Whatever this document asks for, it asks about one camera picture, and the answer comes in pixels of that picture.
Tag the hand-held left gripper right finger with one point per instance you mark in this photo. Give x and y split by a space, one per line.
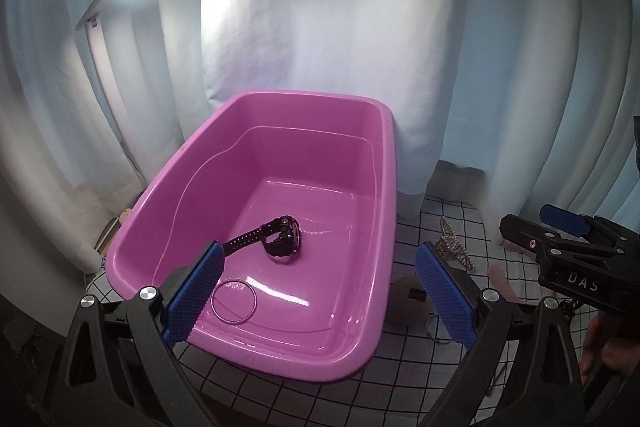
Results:
444 302

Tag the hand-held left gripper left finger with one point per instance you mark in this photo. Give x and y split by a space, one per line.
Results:
196 294

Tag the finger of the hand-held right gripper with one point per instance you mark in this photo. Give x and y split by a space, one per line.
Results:
562 218
530 234

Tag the thin metal bangle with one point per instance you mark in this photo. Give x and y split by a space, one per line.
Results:
215 304

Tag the black wristwatch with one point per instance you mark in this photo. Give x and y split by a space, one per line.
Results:
282 239

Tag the pink plastic tub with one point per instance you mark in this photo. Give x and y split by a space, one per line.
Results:
320 187

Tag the person's right hand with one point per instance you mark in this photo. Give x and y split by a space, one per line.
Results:
607 349

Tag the small dark square trinket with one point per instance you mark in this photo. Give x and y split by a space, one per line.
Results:
415 293

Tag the black grid white tablecloth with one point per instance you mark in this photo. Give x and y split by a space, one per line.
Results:
425 372

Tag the wooden board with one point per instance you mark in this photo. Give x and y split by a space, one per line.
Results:
112 232

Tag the white curtain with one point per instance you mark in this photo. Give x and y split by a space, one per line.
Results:
320 32

